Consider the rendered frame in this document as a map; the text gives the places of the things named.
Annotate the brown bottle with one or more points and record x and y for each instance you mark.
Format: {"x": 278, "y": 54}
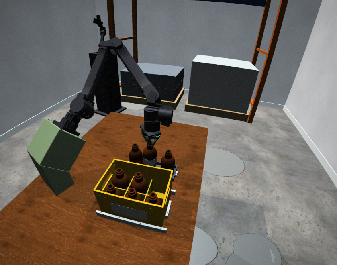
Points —
{"x": 112, "y": 190}
{"x": 153, "y": 199}
{"x": 168, "y": 161}
{"x": 150, "y": 156}
{"x": 136, "y": 155}
{"x": 139, "y": 183}
{"x": 132, "y": 194}
{"x": 121, "y": 180}

